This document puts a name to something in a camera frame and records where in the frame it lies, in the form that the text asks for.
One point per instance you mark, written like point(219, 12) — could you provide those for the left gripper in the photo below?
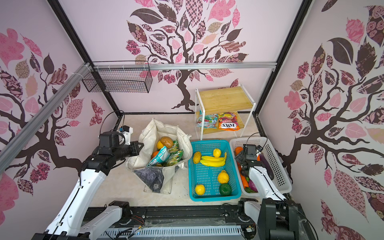
point(136, 151)

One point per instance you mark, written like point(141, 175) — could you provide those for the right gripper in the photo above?
point(243, 153)

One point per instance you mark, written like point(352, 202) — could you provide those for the orange fruit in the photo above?
point(154, 154)

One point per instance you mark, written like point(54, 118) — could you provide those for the yellow red peach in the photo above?
point(159, 145)

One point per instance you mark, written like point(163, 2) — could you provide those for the green Fox's bag top shelf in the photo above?
point(160, 158)

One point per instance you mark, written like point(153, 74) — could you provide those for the brown toy potato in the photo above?
point(167, 142)

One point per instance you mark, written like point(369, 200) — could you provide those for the beige canvas grocery bag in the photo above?
point(158, 179)

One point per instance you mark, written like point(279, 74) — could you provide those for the yellow green candy bag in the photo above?
point(174, 148)
point(174, 158)

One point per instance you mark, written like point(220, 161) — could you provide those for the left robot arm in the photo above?
point(87, 186)

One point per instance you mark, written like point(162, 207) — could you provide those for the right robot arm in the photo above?
point(267, 192)

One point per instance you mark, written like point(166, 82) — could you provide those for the orange Fox's candy bag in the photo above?
point(228, 122)

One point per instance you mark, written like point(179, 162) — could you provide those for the green Fox's candy bag lower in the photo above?
point(210, 121)

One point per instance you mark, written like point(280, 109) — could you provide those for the orange toy pumpkin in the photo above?
point(238, 150)

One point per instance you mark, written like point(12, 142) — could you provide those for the dark purple eggplant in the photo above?
point(267, 166)

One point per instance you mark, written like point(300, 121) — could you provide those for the orange toy carrot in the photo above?
point(245, 183)

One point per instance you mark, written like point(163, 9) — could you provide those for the purple onion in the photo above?
point(252, 186)

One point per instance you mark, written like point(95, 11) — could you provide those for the small yellow lemon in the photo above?
point(217, 153)

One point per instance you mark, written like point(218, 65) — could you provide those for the white plastic basket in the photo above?
point(281, 179)

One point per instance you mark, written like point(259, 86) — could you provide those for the green pepper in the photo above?
point(225, 190)

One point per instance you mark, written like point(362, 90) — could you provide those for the teal plastic basket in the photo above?
point(208, 176)

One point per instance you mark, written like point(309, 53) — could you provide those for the wrinkled yellow fruit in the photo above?
point(197, 157)

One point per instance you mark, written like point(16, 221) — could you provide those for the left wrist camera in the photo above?
point(126, 131)

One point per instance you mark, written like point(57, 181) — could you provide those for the black wire wall basket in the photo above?
point(119, 77)

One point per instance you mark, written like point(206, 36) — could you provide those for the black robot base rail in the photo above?
point(232, 213)

